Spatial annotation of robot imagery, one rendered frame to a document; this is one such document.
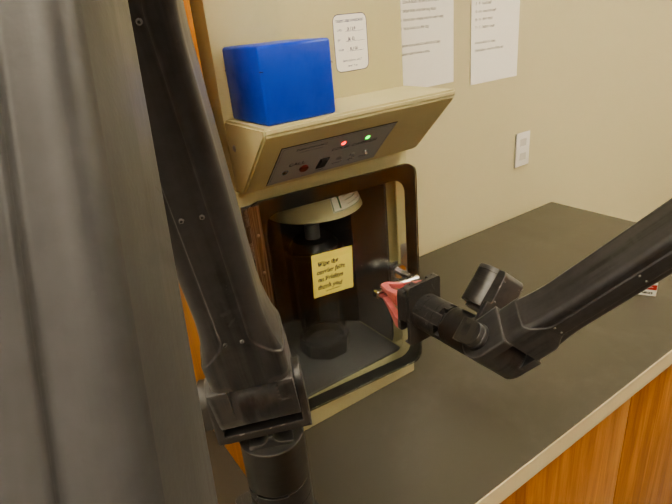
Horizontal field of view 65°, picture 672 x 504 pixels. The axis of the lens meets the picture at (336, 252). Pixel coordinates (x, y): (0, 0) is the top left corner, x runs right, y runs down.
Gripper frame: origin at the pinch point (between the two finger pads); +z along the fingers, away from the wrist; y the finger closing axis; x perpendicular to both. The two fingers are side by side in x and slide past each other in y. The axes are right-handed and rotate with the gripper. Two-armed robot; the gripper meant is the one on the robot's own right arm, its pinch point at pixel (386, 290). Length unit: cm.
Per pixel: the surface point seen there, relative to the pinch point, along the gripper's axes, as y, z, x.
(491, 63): 25, 50, -84
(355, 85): 32.4, 6.9, -1.7
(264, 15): 43.2, 7.0, 12.2
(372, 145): 24.3, 1.0, 0.3
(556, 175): -19, 50, -122
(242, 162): 26.0, 2.9, 20.5
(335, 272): 4.1, 4.7, 6.7
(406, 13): 41, 50, -51
